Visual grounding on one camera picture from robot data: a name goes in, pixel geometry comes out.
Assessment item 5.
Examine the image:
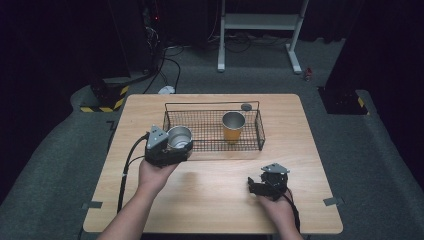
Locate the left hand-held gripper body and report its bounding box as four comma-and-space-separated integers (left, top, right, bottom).
144, 124, 189, 168

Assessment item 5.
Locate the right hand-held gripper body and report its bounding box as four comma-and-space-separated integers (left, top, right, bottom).
260, 162, 291, 202

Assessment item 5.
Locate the person's left hand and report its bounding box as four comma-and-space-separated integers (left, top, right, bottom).
137, 157, 180, 198

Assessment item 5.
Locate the person's right hand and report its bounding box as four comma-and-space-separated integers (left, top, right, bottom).
257, 188, 300, 232

